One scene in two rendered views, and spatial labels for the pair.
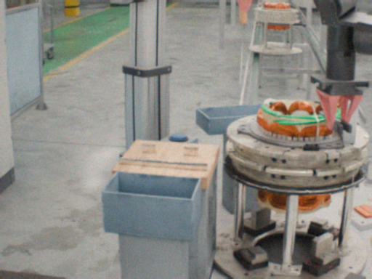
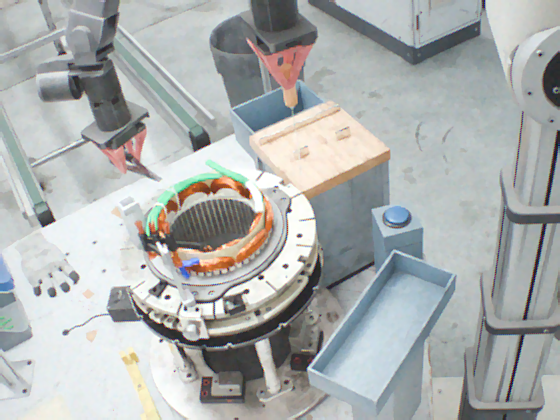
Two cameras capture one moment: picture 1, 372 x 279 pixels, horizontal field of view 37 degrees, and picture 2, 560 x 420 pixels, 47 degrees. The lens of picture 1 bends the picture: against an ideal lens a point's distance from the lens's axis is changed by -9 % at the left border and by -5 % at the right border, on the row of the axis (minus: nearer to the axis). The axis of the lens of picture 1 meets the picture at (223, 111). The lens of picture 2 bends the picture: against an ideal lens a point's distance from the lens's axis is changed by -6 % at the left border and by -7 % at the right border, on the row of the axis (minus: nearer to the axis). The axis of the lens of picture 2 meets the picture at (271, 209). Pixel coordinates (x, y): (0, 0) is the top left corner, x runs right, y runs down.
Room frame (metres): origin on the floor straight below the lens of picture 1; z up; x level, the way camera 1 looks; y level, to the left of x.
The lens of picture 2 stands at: (1.97, -0.43, 1.84)
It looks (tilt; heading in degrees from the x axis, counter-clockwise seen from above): 43 degrees down; 153
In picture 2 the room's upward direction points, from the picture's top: 12 degrees counter-clockwise
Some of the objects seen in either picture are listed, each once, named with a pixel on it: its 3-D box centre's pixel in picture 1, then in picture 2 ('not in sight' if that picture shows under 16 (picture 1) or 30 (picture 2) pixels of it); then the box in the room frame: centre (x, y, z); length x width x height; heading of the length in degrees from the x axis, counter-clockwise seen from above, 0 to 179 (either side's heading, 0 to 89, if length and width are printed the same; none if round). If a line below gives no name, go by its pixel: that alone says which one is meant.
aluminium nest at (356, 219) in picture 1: (362, 216); not in sight; (1.44, -0.39, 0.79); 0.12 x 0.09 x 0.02; 21
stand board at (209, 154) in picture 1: (168, 162); (318, 147); (1.14, 0.11, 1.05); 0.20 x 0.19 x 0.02; 174
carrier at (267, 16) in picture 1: (276, 30); not in sight; (4.24, -0.37, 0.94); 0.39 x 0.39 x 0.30
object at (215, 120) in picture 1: (245, 160); (387, 372); (1.53, -0.06, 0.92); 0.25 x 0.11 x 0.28; 110
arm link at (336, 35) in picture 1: (344, 36); (96, 80); (1.06, -0.22, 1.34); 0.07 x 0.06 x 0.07; 49
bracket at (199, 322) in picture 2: not in sight; (195, 322); (1.36, -0.28, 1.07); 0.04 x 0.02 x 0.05; 46
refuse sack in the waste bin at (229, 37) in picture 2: not in sight; (261, 66); (-0.15, 0.73, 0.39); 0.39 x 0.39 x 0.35
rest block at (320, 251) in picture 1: (325, 248); not in sight; (1.15, -0.24, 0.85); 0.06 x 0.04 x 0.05; 130
